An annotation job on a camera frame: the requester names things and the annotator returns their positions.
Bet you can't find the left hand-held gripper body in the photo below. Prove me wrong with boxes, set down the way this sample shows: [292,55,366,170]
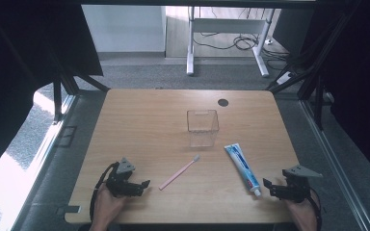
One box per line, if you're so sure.
[105,157,144,198]

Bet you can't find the person's left hand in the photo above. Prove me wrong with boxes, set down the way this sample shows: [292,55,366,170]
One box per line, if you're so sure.
[89,183,128,231]

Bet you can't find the white wall panel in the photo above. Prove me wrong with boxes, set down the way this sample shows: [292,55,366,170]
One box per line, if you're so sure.
[81,4,168,54]

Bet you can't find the black metal frame struts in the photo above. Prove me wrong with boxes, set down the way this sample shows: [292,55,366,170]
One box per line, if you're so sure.
[265,6,362,131]
[51,71,111,124]

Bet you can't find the person's right hand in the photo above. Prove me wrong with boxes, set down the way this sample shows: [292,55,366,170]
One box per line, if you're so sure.
[282,188,321,231]

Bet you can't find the white power strip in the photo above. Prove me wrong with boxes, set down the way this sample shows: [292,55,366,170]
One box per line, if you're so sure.
[276,71,294,86]

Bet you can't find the black curtain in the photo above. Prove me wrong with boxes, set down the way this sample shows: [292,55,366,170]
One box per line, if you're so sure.
[0,0,104,184]
[300,0,370,189]

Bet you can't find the clear plastic container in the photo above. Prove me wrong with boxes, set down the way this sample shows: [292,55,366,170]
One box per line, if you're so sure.
[186,109,220,149]

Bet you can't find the white desk frame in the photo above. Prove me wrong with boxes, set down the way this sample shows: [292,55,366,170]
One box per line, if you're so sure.
[186,6,276,78]

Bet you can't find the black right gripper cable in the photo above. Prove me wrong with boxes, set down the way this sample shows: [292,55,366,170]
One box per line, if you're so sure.
[307,187,324,231]

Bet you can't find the aluminium rail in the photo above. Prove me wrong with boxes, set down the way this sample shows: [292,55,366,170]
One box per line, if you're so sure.
[11,93,80,231]
[300,99,370,231]

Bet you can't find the black floor cables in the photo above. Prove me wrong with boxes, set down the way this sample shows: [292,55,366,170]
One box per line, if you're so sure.
[192,8,292,70]

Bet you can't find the dark table bracket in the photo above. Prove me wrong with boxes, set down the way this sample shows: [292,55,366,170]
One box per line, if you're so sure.
[56,205,82,216]

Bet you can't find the pink toothbrush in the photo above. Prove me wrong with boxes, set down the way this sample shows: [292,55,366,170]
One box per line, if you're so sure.
[158,154,201,192]

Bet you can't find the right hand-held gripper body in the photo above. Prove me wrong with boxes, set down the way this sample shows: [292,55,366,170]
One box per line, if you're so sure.
[281,164,324,204]

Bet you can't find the white and blue toothpaste tube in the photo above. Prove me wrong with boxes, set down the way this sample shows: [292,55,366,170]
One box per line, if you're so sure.
[224,142,263,197]

